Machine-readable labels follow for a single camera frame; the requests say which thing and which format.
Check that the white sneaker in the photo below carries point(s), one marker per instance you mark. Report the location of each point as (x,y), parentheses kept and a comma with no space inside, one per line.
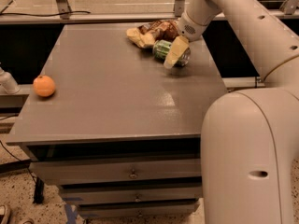
(5,212)

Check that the green soda can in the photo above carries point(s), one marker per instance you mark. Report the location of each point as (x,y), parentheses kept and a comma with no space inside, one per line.
(161,49)

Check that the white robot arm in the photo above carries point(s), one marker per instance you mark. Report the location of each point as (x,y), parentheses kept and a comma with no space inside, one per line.
(250,138)

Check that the grey drawer cabinet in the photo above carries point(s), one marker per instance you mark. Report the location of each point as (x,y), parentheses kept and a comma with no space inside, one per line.
(120,136)

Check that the brown chip bag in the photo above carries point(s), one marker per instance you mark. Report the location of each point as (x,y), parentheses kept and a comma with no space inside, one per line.
(146,35)

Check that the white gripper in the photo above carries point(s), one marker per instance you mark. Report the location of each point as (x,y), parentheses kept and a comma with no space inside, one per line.
(189,31)

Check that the grey metal frame rail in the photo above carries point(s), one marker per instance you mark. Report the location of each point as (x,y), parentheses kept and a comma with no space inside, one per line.
(83,11)

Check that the white pipe at left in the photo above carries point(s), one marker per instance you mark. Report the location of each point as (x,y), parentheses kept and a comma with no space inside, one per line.
(8,82)

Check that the orange fruit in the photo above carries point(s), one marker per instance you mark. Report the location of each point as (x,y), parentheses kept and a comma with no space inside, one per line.
(44,86)

